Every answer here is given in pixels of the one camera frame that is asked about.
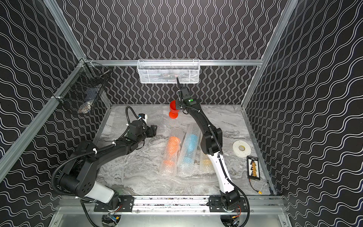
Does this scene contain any black box with orange parts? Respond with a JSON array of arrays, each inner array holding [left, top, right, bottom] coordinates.
[[247, 156, 261, 181]]

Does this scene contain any white wire basket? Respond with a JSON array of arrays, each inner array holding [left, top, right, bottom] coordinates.
[[137, 59, 200, 84]]

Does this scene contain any blue glass in bubble wrap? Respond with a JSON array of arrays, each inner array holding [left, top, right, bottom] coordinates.
[[177, 124, 201, 177]]

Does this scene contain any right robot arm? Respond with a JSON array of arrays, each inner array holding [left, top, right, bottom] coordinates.
[[176, 78, 250, 213]]

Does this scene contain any orange glass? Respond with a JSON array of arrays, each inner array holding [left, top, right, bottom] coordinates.
[[160, 128, 185, 176]]

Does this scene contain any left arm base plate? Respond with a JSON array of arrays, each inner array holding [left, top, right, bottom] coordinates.
[[94, 195, 135, 212]]

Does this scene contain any white tape roll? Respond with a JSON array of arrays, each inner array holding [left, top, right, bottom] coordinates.
[[232, 141, 251, 158]]

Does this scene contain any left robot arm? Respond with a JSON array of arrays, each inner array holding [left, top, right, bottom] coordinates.
[[51, 106, 157, 211]]

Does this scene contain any red wine glass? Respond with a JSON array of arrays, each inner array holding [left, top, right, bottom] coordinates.
[[169, 100, 179, 119]]

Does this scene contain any yellow connector cable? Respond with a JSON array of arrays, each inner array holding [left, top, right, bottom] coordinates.
[[249, 178, 269, 196]]

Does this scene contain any black wire basket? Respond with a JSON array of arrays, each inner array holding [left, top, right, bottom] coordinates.
[[55, 59, 111, 114]]

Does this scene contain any yellow glass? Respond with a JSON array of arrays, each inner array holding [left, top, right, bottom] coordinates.
[[199, 151, 215, 175]]

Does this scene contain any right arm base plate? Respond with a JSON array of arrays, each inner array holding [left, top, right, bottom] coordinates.
[[207, 196, 248, 213]]

